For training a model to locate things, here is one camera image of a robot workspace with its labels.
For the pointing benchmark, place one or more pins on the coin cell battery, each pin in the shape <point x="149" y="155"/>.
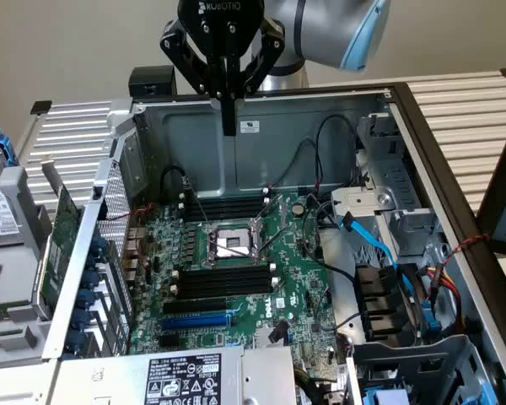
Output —
<point x="298" y="209"/>

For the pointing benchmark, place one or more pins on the silver disk bay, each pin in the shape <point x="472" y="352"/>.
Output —
<point x="388" y="177"/>

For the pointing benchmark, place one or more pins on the black RAM slot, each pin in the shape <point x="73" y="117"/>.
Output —
<point x="223" y="294"/>
<point x="223" y="215"/>
<point x="223" y="274"/>
<point x="223" y="204"/>
<point x="223" y="199"/>
<point x="223" y="210"/>
<point x="223" y="287"/>
<point x="223" y="281"/>

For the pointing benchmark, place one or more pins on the blue slot retention clip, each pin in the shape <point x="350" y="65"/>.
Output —
<point x="86" y="298"/>
<point x="75" y="341"/>
<point x="92" y="277"/>
<point x="83" y="317"/>
<point x="99" y="246"/>

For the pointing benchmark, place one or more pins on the grey parts rack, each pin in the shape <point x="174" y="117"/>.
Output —
<point x="17" y="274"/>

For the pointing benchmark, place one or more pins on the thin metal locking lever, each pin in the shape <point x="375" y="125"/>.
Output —
<point x="278" y="241"/>
<point x="232" y="250"/>

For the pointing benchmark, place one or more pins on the green Dell motherboard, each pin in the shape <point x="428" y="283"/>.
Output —
<point x="295" y="270"/>

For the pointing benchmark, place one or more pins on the white sticker label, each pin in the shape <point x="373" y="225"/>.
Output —
<point x="249" y="126"/>

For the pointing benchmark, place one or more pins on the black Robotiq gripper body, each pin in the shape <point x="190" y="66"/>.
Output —
<point x="219" y="25"/>

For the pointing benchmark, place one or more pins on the short black expansion slot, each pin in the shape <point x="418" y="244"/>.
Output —
<point x="173" y="341"/>

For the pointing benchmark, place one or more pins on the black box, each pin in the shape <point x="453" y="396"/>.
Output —
<point x="152" y="80"/>

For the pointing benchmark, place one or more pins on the CPU socket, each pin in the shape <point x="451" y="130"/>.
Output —
<point x="229" y="246"/>

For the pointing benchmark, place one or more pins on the open black silver PC case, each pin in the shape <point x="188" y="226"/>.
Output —
<point x="194" y="139"/>

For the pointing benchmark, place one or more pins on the green graphics card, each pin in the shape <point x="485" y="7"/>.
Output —
<point x="61" y="228"/>

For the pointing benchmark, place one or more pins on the silver rear port block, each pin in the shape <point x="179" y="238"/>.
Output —
<point x="135" y="253"/>

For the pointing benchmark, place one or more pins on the blue expansion slot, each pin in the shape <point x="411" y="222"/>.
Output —
<point x="194" y="322"/>

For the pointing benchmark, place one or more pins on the grey drive cage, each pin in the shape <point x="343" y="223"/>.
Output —
<point x="426" y="358"/>

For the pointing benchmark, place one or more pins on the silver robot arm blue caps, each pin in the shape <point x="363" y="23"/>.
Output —
<point x="320" y="29"/>

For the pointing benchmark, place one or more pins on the silver power supply with label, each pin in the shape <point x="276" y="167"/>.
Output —
<point x="109" y="379"/>

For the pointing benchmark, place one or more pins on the blue plastic drive bracket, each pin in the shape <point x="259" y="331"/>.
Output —
<point x="383" y="398"/>

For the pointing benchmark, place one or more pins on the silver chipset heatsink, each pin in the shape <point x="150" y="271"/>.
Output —
<point x="263" y="335"/>

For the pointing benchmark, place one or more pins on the long black expansion slot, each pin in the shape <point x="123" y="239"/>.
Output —
<point x="194" y="306"/>

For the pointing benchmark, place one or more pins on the black fan shroud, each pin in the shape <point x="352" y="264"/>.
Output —
<point x="375" y="295"/>

